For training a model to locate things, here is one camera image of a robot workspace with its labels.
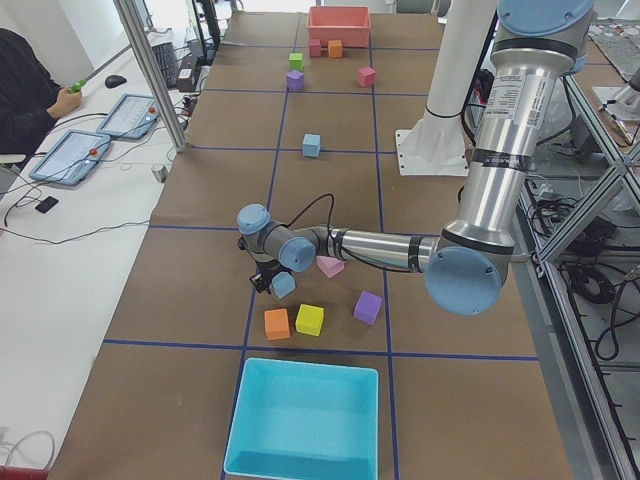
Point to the black computer mouse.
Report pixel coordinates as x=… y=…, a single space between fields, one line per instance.
x=114 y=81

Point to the magenta foam block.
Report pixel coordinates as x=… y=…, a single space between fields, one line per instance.
x=314 y=48

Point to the teach pendant far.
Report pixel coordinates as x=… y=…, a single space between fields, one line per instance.
x=131 y=118

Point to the crimson foam block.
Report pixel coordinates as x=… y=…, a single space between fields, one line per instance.
x=366 y=77

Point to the black keyboard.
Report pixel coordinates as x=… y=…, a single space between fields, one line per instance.
x=166 y=60

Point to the orange foam block left side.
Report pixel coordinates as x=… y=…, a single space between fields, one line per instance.
x=276 y=324

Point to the black smartphone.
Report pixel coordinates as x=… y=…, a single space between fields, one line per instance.
x=45 y=205

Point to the purple foam block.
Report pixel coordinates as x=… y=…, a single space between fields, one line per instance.
x=295 y=80
x=367 y=307

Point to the pink plastic bin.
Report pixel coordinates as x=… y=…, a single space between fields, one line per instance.
x=349 y=24

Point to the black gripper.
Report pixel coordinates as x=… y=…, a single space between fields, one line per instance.
x=266 y=273

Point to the yellow foam block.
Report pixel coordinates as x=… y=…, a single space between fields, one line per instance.
x=309 y=319

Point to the aluminium frame post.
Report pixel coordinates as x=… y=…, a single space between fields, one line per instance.
x=145 y=58

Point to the blue foam block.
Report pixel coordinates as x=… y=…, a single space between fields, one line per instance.
x=311 y=145
x=282 y=284

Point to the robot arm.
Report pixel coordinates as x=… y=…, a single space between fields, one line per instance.
x=495 y=74

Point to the teach pendant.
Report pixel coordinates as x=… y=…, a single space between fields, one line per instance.
x=131 y=118
x=74 y=156

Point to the seated person in black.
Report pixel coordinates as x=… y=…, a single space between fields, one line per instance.
x=31 y=101

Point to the light pink foam block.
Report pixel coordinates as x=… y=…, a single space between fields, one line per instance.
x=330 y=266

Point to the orange foam block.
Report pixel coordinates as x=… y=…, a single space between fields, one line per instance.
x=335 y=48
x=276 y=324

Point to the purple foam block left side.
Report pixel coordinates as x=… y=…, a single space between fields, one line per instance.
x=367 y=307

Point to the green foam block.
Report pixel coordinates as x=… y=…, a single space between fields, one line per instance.
x=296 y=61

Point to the teach pendant near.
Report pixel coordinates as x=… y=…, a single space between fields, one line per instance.
x=74 y=156

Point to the light blue plastic bin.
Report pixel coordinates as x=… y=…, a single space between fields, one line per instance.
x=298 y=420

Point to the orange foam block right side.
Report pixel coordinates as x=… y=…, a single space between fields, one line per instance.
x=335 y=48

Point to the purple foam block right side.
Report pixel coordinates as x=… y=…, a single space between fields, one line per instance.
x=295 y=80

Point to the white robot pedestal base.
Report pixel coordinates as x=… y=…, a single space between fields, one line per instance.
x=435 y=145

